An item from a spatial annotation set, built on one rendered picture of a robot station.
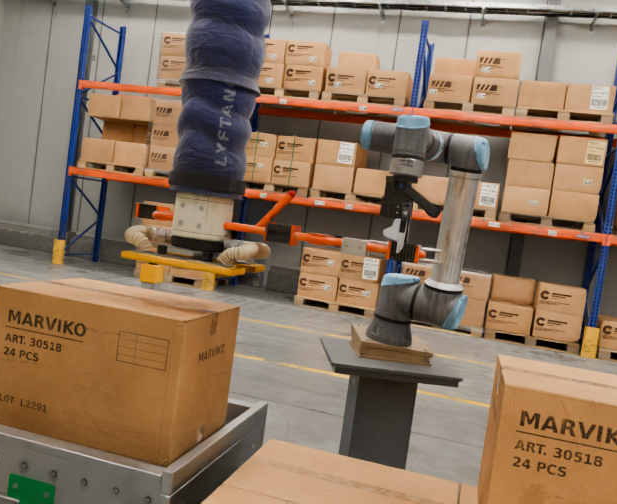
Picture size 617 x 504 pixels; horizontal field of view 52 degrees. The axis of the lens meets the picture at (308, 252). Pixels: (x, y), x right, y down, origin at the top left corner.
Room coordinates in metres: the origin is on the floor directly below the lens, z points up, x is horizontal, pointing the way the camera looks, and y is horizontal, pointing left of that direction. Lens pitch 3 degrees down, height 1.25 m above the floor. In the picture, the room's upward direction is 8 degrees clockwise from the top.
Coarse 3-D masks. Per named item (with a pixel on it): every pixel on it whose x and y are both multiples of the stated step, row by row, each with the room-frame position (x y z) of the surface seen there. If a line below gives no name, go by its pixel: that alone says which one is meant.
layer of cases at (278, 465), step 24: (264, 456) 1.82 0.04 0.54; (288, 456) 1.85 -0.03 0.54; (312, 456) 1.88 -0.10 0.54; (336, 456) 1.90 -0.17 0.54; (240, 480) 1.63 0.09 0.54; (264, 480) 1.66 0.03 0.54; (288, 480) 1.68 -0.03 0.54; (312, 480) 1.70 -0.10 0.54; (336, 480) 1.72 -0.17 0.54; (360, 480) 1.74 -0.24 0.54; (384, 480) 1.77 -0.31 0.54; (408, 480) 1.79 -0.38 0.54; (432, 480) 1.82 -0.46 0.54
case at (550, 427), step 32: (512, 384) 1.43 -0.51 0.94; (544, 384) 1.47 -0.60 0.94; (576, 384) 1.53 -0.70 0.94; (608, 384) 1.58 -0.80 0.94; (512, 416) 1.42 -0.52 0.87; (544, 416) 1.40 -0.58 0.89; (576, 416) 1.39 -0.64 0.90; (608, 416) 1.37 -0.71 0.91; (512, 448) 1.42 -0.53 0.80; (544, 448) 1.40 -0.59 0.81; (576, 448) 1.38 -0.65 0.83; (608, 448) 1.37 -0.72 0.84; (480, 480) 1.73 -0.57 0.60; (512, 480) 1.41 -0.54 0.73; (544, 480) 1.40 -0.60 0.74; (576, 480) 1.38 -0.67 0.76; (608, 480) 1.37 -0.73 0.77
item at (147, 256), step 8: (160, 248) 1.77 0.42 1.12; (128, 256) 1.75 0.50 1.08; (136, 256) 1.75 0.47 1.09; (144, 256) 1.74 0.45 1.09; (152, 256) 1.74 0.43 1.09; (160, 256) 1.75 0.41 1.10; (168, 256) 1.74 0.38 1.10; (176, 256) 1.77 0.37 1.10; (184, 256) 1.81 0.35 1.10; (208, 256) 1.74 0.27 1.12; (168, 264) 1.73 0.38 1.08; (176, 264) 1.72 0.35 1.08; (184, 264) 1.71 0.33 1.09; (192, 264) 1.71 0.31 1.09; (200, 264) 1.71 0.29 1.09; (208, 264) 1.71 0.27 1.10; (216, 264) 1.71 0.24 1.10; (232, 264) 1.77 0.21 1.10; (216, 272) 1.69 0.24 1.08; (224, 272) 1.69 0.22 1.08; (232, 272) 1.68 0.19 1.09; (240, 272) 1.74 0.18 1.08
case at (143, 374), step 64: (0, 320) 1.78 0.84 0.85; (64, 320) 1.73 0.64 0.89; (128, 320) 1.68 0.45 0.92; (192, 320) 1.67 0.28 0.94; (0, 384) 1.77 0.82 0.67; (64, 384) 1.72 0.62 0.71; (128, 384) 1.67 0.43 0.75; (192, 384) 1.72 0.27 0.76; (128, 448) 1.67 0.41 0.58; (192, 448) 1.78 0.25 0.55
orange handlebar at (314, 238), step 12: (156, 216) 1.86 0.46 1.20; (168, 216) 1.85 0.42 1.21; (228, 228) 1.81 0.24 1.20; (240, 228) 1.80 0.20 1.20; (252, 228) 1.79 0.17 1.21; (264, 228) 1.79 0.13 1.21; (300, 240) 1.77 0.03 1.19; (312, 240) 1.75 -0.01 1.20; (324, 240) 1.74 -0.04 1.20; (336, 240) 1.74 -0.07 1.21; (384, 252) 1.71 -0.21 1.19; (420, 252) 1.69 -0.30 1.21
